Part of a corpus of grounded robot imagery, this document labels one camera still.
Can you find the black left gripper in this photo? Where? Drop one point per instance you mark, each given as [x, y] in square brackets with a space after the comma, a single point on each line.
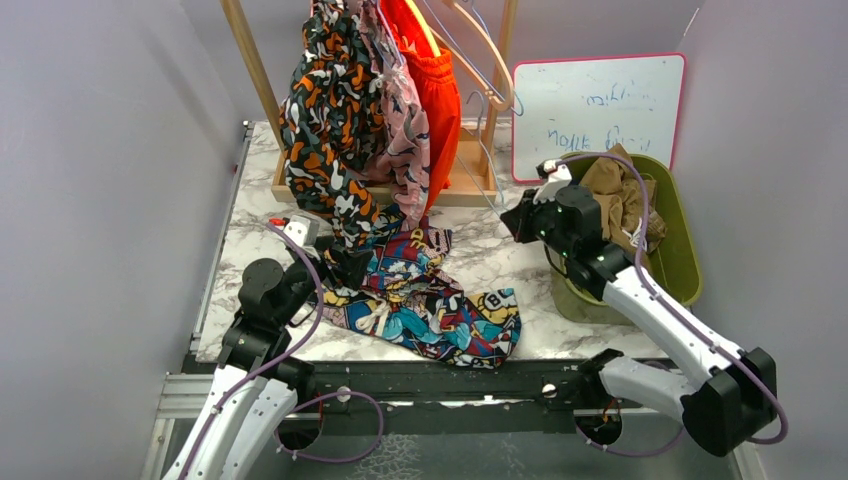
[353, 267]

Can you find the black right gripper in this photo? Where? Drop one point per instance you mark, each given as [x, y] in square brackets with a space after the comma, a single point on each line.
[519, 217]

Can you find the colourful patterned shorts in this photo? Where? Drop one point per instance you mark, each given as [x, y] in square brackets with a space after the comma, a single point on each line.
[408, 300]

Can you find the tan khaki shorts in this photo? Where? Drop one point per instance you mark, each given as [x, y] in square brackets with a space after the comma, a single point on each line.
[619, 195]

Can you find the light blue wire hanger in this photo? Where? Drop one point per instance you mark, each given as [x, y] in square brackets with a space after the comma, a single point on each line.
[499, 88]
[477, 181]

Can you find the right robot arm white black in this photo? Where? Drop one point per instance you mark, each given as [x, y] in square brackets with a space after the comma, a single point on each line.
[721, 395]

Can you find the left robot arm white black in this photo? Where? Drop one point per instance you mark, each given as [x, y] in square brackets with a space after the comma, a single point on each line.
[258, 382]

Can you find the wooden clothes rack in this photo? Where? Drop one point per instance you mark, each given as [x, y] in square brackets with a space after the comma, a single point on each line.
[244, 39]

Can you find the olive green plastic basket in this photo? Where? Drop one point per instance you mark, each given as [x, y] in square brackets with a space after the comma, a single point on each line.
[673, 265]

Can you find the pink patterned garment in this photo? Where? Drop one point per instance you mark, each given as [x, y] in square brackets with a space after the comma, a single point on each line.
[404, 163]

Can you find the pink framed whiteboard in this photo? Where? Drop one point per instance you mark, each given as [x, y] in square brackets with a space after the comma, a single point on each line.
[592, 104]

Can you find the camouflage orange black garment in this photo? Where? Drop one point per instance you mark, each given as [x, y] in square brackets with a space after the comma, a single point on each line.
[331, 124]

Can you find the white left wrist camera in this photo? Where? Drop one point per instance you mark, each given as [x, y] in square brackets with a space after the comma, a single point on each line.
[299, 230]

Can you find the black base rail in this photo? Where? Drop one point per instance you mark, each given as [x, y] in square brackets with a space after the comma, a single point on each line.
[431, 398]

